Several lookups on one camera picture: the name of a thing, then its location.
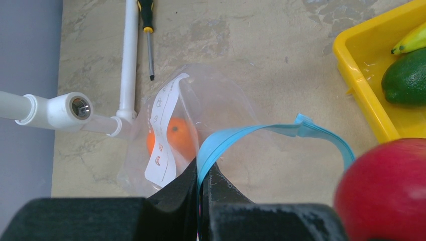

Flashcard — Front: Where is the yellow banana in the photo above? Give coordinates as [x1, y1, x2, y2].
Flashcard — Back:
[391, 23, 425, 55]

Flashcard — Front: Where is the clear zip top bag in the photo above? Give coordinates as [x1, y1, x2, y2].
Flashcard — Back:
[118, 64, 355, 240]

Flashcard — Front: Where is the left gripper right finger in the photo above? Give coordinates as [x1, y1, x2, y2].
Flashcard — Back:
[201, 164, 348, 240]

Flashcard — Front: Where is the red apple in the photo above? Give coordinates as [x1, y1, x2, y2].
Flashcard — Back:
[334, 138, 425, 240]

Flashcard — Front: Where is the black yellow screwdriver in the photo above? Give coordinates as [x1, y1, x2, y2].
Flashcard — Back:
[137, 0, 155, 81]

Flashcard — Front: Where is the orange fruit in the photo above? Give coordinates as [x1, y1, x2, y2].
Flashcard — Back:
[167, 117, 196, 163]

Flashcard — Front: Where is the white pvc pipe frame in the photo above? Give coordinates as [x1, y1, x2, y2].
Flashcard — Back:
[1, 1, 139, 140]

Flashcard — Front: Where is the green avocado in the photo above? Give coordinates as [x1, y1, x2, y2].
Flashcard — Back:
[381, 48, 425, 107]

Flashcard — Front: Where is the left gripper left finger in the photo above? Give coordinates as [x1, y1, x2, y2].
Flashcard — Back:
[1, 161, 197, 240]

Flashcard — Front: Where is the yellow plastic tray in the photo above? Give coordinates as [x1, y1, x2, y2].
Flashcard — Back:
[333, 0, 425, 143]

